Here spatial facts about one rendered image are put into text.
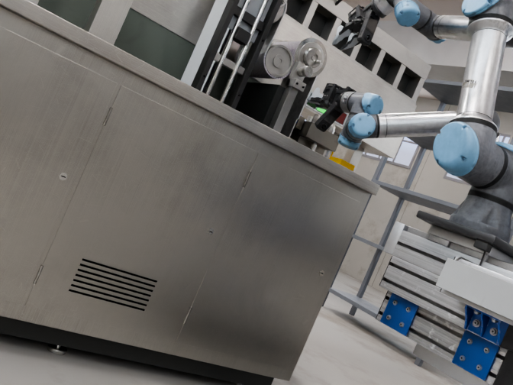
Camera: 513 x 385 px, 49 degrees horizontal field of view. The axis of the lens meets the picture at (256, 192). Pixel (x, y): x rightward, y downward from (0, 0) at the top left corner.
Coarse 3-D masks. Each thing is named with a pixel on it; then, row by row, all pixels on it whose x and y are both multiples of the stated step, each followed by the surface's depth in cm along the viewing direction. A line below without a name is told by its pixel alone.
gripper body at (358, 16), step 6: (372, 0) 198; (360, 6) 201; (366, 6) 199; (372, 6) 194; (354, 12) 201; (360, 12) 199; (366, 12) 199; (378, 12) 194; (348, 18) 203; (354, 18) 201; (360, 18) 198; (354, 24) 198; (360, 24) 198; (354, 30) 200
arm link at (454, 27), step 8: (432, 16) 184; (440, 16) 183; (448, 16) 180; (456, 16) 177; (464, 16) 174; (424, 24) 185; (432, 24) 184; (440, 24) 180; (448, 24) 177; (456, 24) 174; (464, 24) 171; (424, 32) 187; (432, 32) 185; (440, 32) 181; (448, 32) 178; (456, 32) 174; (464, 32) 171; (432, 40) 191; (440, 40) 190; (464, 40) 175; (512, 40) 151
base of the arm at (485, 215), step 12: (468, 192) 146; (480, 192) 141; (468, 204) 142; (480, 204) 140; (492, 204) 139; (504, 204) 139; (456, 216) 142; (468, 216) 140; (480, 216) 138; (492, 216) 139; (504, 216) 139; (480, 228) 137; (492, 228) 137; (504, 228) 138; (504, 240) 138
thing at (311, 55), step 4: (308, 48) 214; (312, 48) 213; (316, 48) 214; (308, 52) 213; (312, 52) 214; (316, 52) 215; (320, 52) 215; (304, 56) 214; (308, 56) 213; (312, 56) 214; (316, 56) 215; (320, 56) 216; (304, 60) 214; (308, 60) 214; (312, 60) 215; (308, 64) 214; (312, 64) 215; (316, 64) 216
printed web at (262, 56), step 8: (272, 24) 212; (272, 32) 209; (224, 40) 205; (272, 40) 207; (240, 48) 226; (248, 48) 220; (264, 48) 209; (264, 56) 207; (216, 64) 203; (240, 64) 224; (256, 64) 212; (264, 64) 208; (256, 72) 216; (264, 72) 210; (208, 80) 204
